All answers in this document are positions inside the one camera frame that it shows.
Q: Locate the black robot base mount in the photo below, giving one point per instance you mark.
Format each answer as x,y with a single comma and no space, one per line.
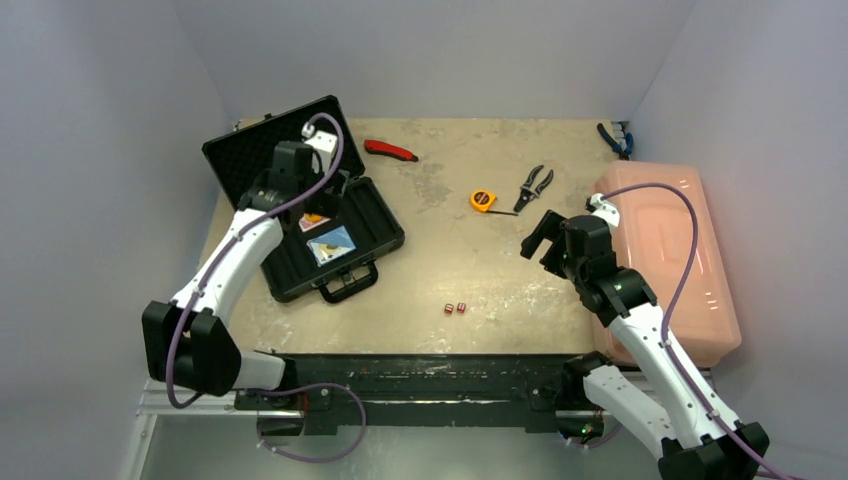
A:
528,391

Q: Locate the yellow tape measure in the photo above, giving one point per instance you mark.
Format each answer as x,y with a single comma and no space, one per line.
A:
482,201

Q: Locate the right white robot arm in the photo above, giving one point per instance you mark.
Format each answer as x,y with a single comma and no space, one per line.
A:
690,431

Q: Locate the blue handled pliers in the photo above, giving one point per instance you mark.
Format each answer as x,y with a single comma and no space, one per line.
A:
622,147

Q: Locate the black handled pliers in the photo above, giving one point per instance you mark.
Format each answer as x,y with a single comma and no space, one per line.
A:
531,189

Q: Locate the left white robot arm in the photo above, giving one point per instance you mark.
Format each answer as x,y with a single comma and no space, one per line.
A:
188,343

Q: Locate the red utility knife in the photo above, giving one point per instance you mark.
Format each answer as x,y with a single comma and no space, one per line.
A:
377,147

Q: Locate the red playing card deck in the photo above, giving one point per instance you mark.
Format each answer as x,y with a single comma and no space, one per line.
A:
306,226

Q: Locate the pink translucent plastic bin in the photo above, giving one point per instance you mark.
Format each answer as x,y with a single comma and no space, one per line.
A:
654,237

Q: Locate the aluminium rail frame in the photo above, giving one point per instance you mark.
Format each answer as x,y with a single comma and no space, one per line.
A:
154,405

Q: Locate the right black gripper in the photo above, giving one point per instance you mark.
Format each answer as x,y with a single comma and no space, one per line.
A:
552,244

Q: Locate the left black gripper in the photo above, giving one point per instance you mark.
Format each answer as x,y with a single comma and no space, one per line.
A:
329,202

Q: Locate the blue playing card deck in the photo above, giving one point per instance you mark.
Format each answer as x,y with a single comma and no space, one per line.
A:
331,245

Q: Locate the black poker set case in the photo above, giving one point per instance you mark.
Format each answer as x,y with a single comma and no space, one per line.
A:
291,271

